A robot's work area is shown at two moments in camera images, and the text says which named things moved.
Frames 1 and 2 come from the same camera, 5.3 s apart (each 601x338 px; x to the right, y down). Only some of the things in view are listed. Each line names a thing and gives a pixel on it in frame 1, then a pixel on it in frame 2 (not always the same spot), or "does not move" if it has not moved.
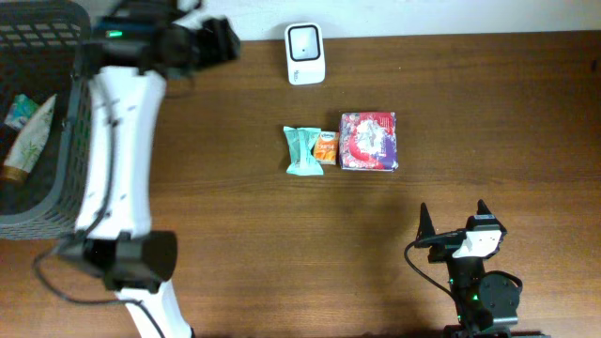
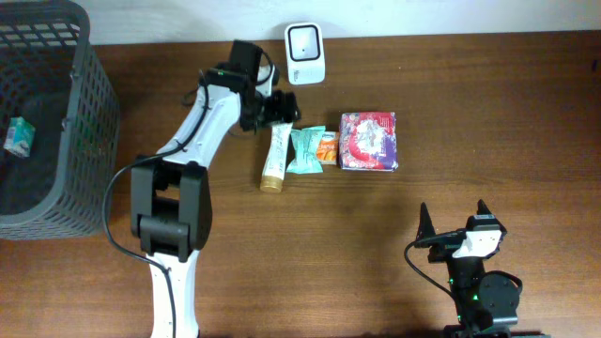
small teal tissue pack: [21, 112] to [20, 137]
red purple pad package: [368, 141] does not move
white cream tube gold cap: [28, 142] to [272, 176]
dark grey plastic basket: [42, 47] does not move
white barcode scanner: [305, 53] does not move
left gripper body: [226, 50] to [268, 108]
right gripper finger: [425, 224] does not move
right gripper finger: [482, 208] does not move
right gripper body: [461, 264] does not move
